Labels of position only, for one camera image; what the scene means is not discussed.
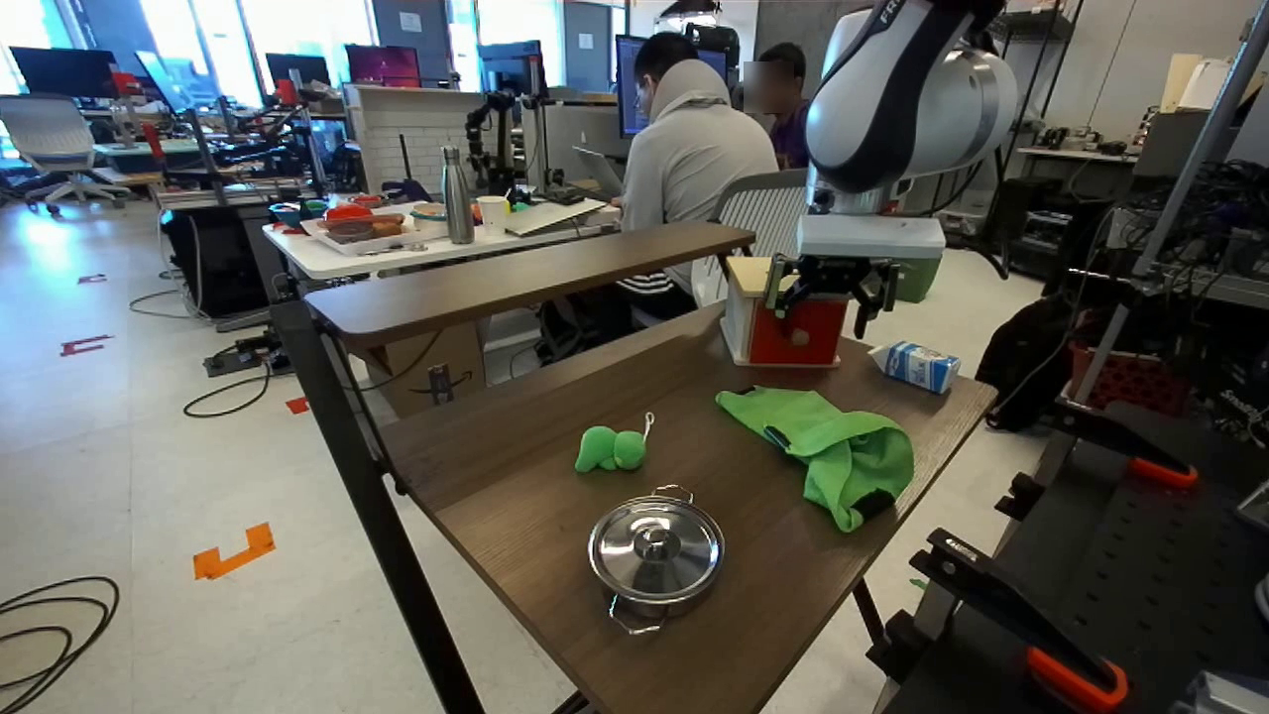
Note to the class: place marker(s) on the person in grey sweater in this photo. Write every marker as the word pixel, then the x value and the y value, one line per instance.
pixel 688 159

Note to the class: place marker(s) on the small green plush toy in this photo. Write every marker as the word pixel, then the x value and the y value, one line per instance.
pixel 613 451

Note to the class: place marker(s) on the wooden desk with shelf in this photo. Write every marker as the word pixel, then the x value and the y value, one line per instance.
pixel 529 278

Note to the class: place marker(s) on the white desk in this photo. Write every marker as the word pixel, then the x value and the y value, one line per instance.
pixel 437 245

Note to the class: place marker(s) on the white divider panel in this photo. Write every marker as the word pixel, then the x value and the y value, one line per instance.
pixel 421 131

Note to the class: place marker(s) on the silver pot lid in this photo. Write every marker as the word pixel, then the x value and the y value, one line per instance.
pixel 658 548

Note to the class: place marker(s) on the black table frame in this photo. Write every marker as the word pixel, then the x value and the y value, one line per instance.
pixel 359 488

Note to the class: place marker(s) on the red box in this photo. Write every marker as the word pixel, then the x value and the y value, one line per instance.
pixel 800 343

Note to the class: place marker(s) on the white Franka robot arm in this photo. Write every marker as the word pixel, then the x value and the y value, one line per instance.
pixel 900 106

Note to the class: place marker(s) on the green cloth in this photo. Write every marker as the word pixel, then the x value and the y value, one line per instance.
pixel 840 451

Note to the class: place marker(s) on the orange floor marker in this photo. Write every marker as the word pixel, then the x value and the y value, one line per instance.
pixel 236 553

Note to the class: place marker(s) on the computer monitor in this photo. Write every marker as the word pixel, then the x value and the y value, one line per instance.
pixel 61 70
pixel 301 70
pixel 633 91
pixel 384 66
pixel 515 70

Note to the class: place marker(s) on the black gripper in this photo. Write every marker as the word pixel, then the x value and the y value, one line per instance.
pixel 840 283

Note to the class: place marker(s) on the black orange bar clamp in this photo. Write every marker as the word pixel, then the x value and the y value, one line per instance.
pixel 1019 619
pixel 1136 458

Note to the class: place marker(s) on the red crate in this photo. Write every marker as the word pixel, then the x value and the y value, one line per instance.
pixel 1131 378

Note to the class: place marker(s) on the black backpack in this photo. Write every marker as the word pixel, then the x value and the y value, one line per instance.
pixel 1028 363

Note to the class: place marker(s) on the silver metal bottle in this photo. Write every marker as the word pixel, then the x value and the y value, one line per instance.
pixel 457 195

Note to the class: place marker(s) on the white mesh office chair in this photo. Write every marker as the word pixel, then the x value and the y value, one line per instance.
pixel 767 212

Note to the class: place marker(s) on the grey tripod pole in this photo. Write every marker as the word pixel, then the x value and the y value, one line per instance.
pixel 1174 183

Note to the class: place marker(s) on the red object on desk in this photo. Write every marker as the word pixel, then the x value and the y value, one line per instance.
pixel 364 218

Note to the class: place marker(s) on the black perforated mounting table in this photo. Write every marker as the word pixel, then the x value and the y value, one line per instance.
pixel 1136 582

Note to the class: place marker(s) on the blue white milk carton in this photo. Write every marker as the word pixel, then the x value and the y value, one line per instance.
pixel 919 366

